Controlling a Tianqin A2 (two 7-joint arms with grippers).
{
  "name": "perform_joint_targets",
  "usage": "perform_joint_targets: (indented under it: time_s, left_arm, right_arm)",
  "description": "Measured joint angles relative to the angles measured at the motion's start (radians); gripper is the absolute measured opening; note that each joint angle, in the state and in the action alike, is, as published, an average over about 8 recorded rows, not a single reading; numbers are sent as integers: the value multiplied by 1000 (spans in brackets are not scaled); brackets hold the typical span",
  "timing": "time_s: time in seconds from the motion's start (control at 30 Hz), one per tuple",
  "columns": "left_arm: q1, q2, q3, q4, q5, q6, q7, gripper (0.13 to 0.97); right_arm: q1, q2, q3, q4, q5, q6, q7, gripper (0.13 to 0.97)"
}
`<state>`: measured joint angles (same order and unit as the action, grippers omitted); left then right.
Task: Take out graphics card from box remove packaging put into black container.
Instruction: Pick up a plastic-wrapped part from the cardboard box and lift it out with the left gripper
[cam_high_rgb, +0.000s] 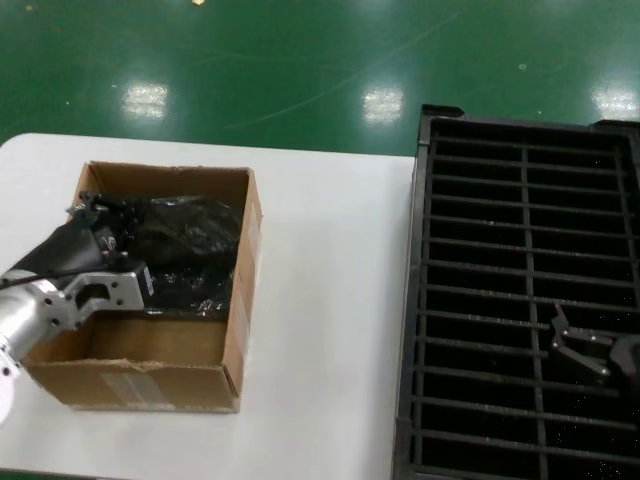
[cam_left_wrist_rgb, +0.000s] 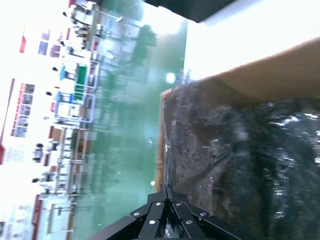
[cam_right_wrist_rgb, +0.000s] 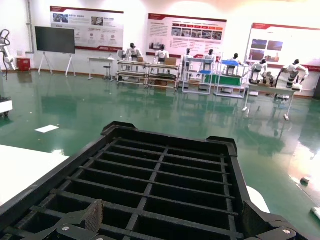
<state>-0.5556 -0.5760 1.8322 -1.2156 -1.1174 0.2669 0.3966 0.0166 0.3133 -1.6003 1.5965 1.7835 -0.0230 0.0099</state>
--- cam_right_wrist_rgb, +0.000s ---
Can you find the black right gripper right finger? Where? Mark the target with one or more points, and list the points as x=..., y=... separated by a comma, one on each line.
x=257, y=222

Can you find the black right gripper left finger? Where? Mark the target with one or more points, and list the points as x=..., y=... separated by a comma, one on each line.
x=93, y=217

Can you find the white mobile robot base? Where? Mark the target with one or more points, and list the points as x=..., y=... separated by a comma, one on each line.
x=5, y=105

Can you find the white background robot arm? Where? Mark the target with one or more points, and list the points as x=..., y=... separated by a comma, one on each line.
x=6, y=55

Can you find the black slotted plastic container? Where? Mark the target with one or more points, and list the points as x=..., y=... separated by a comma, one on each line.
x=150, y=175

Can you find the red box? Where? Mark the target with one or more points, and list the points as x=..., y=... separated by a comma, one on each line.
x=23, y=64

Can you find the small cardboard box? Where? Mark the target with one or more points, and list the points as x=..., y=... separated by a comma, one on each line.
x=170, y=61

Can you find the small grey floor object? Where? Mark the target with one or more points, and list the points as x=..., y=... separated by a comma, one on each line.
x=305, y=181

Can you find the white paper sheet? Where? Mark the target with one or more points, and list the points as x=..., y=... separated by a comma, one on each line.
x=46, y=128

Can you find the long white table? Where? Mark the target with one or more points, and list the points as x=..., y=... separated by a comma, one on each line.
x=270, y=88

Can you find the white rack with green panel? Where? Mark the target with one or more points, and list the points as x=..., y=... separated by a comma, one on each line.
x=227, y=80

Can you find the black stool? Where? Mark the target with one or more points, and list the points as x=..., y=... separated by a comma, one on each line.
x=108, y=72

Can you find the metal workbench rack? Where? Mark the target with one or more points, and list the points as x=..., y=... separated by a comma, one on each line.
x=162, y=77
x=131, y=73

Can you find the small white table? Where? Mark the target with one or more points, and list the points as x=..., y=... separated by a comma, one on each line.
x=101, y=59

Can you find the black screen on white stand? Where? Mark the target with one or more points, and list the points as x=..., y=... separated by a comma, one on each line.
x=55, y=40

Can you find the white frame shelf rack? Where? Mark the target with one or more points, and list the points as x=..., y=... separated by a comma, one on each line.
x=186, y=82

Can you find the red-trimmed wall info board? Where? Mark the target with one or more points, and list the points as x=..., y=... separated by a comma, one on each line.
x=185, y=30
x=287, y=40
x=100, y=27

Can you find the white wall pipe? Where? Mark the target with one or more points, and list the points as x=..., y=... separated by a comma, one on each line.
x=30, y=27

